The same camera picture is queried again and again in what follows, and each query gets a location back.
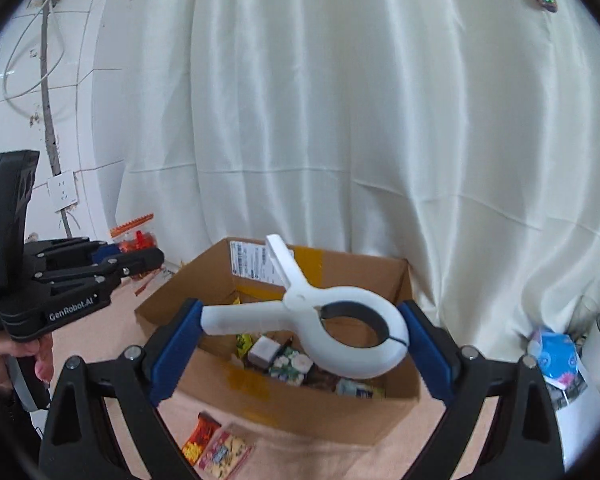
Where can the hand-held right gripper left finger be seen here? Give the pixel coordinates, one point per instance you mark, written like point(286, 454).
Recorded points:
point(172, 355)

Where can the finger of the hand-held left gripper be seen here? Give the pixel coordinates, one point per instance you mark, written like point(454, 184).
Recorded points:
point(65, 250)
point(140, 260)

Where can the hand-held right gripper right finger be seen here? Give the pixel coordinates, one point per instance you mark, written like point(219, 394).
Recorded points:
point(430, 355)

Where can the orange zip packet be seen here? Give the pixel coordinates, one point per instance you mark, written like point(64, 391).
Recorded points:
point(135, 237)

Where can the floral tissue box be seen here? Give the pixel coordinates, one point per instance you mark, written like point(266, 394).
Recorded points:
point(290, 365)

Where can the brown cardboard box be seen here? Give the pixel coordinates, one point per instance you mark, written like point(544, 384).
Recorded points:
point(300, 410)

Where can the white plastic clamp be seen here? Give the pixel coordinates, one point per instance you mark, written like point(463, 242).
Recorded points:
point(300, 300)

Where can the orange green snack packet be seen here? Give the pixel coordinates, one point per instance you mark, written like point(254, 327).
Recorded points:
point(200, 437)

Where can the red yellow snack packet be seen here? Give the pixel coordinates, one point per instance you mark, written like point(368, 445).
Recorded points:
point(225, 452)

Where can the brown snack bar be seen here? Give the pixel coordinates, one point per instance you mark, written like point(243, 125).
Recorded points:
point(320, 377)

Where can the white curtain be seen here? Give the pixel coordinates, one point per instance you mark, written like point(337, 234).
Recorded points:
point(355, 110)

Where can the white wall outlet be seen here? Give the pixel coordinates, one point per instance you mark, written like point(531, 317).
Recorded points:
point(61, 190)

